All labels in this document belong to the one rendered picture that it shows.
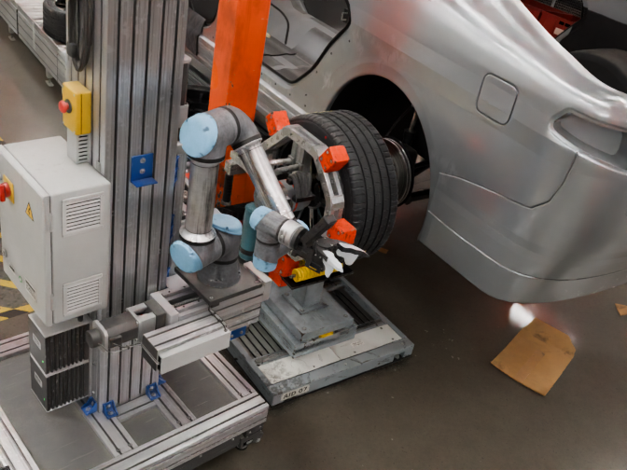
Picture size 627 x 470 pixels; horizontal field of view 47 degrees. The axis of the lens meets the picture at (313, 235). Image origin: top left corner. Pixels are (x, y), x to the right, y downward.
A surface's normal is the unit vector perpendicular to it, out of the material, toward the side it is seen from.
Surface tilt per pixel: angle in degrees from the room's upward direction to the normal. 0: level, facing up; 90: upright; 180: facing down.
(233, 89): 90
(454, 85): 90
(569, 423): 0
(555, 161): 90
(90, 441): 0
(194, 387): 0
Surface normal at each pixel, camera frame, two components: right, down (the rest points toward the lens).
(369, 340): 0.17, -0.84
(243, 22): 0.56, 0.52
